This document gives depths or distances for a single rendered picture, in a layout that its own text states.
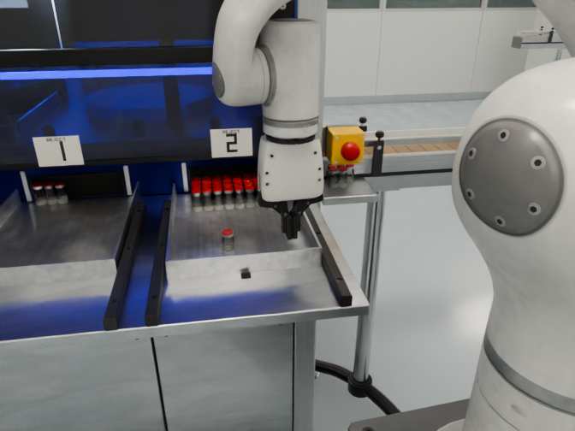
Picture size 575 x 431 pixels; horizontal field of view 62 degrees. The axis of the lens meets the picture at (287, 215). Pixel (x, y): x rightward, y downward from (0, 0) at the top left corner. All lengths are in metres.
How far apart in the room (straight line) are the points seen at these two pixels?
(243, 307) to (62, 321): 0.26
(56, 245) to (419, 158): 0.84
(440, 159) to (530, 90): 1.00
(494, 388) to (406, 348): 1.61
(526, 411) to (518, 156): 0.22
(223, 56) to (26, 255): 0.53
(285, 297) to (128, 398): 0.74
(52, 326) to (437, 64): 5.81
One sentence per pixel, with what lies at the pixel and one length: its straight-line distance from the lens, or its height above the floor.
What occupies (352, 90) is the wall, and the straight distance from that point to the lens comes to 5.93.
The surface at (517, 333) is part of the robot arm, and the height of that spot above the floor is 1.09.
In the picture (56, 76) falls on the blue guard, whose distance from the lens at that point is 1.02.
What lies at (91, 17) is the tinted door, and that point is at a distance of 1.00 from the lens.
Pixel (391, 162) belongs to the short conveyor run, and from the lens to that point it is 1.23.
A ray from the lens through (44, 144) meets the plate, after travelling 1.05.
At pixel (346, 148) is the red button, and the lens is 1.02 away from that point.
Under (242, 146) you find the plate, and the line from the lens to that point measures 1.01.
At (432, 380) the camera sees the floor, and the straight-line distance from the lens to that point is 1.94.
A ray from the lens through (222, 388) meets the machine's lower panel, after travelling 1.38.
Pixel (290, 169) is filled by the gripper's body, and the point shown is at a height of 1.06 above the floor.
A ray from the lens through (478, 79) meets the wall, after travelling 6.55.
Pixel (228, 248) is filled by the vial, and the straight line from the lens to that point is 0.85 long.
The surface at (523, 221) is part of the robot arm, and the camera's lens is 0.28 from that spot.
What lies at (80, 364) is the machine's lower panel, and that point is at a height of 0.47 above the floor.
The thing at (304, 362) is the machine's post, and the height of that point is 0.40.
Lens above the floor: 1.32
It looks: 26 degrees down
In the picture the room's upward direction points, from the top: straight up
